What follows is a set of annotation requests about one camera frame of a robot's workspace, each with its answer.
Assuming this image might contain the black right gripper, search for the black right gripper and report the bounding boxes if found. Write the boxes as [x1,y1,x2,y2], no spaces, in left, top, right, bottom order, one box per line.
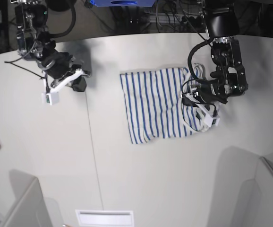
[37,51,87,92]

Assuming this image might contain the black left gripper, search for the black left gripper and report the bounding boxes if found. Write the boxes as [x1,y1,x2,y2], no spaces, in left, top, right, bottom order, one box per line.
[181,80,228,106]

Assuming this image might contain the blue white striped T-shirt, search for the blue white striped T-shirt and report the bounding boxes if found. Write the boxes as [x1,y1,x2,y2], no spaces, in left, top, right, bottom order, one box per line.
[119,67,210,144]

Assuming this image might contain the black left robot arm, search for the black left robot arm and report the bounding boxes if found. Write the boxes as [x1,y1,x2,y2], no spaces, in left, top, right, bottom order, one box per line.
[182,0,248,107]

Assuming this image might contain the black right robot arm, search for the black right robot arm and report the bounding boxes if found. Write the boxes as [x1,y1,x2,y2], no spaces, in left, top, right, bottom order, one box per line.
[14,0,90,92]

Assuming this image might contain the white power strip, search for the white power strip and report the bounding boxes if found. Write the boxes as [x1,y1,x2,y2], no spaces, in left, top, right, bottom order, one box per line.
[145,13,204,26]

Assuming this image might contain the blue box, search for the blue box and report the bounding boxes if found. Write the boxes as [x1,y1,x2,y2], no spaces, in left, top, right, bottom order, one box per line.
[89,0,156,7]

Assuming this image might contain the grey right bin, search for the grey right bin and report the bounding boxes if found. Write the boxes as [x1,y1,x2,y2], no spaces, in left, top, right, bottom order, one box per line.
[241,157,273,227]

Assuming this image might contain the white table slot plate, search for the white table slot plate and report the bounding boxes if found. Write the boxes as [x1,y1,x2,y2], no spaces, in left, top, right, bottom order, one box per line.
[76,210,135,227]

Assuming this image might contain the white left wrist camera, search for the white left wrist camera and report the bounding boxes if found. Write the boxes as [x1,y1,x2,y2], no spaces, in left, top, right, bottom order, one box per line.
[186,84,220,128]

